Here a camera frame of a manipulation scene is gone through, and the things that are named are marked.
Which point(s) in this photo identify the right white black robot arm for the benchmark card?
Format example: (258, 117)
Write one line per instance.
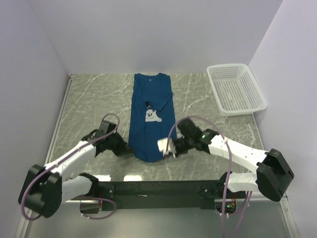
(268, 171)

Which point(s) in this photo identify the aluminium frame rail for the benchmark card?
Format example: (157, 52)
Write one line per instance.
(284, 197)

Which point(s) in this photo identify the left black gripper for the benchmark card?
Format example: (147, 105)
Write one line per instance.
(121, 146)

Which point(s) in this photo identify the blue cartoon print t-shirt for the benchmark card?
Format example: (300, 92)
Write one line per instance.
(152, 115)

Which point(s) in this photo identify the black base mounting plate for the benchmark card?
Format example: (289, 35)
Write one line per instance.
(160, 194)

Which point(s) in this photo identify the white plastic perforated basket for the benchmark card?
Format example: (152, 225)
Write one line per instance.
(235, 89)

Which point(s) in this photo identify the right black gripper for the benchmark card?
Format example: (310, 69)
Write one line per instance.
(178, 145)

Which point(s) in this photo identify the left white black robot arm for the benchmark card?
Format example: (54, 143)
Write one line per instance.
(46, 187)

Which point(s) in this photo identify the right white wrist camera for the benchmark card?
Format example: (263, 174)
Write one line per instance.
(166, 146)

